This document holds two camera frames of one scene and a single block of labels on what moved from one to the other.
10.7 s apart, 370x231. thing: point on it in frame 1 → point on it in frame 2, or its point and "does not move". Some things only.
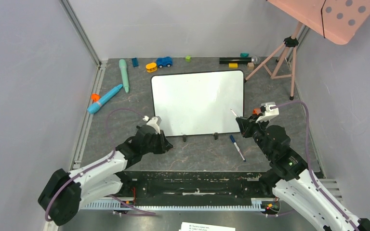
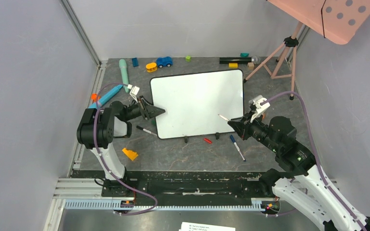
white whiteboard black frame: x=198 y=103 does not move
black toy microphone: x=239 y=60 does not move
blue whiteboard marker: x=233 y=140 does not move
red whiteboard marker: x=234 y=113 → x=223 y=117
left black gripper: x=165 y=145 → x=147 y=109
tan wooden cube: x=250 y=66 does not move
